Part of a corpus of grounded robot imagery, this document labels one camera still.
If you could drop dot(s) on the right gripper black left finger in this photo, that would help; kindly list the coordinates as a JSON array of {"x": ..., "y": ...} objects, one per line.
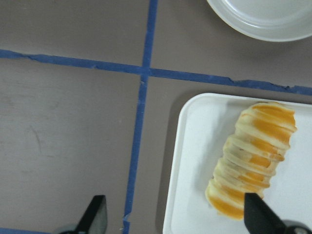
[{"x": 95, "y": 218}]

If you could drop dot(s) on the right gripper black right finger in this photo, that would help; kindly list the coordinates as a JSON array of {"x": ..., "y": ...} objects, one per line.
[{"x": 259, "y": 217}]

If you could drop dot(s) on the striped bread roll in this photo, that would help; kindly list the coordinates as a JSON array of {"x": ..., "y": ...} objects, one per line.
[{"x": 250, "y": 156}]

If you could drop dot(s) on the cream plate with lemon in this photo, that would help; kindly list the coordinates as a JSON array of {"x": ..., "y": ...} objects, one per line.
[{"x": 268, "y": 20}]

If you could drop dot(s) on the white rectangular tray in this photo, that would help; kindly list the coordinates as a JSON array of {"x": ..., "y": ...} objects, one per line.
[{"x": 205, "y": 122}]

